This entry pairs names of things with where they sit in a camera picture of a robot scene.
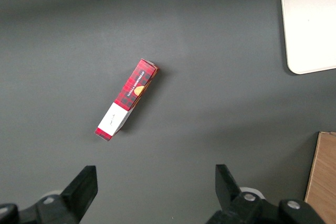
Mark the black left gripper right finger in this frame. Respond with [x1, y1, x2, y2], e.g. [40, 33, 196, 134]
[206, 164, 326, 224]

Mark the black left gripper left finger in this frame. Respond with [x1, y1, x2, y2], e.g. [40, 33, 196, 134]
[0, 165, 99, 224]

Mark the beige plastic tray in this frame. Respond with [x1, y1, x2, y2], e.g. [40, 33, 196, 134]
[279, 0, 336, 75]

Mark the light wooden board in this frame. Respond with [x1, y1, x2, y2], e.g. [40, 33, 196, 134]
[304, 131, 336, 224]

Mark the red plaid shortbread box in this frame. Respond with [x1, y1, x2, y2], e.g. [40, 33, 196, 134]
[94, 58, 161, 143]

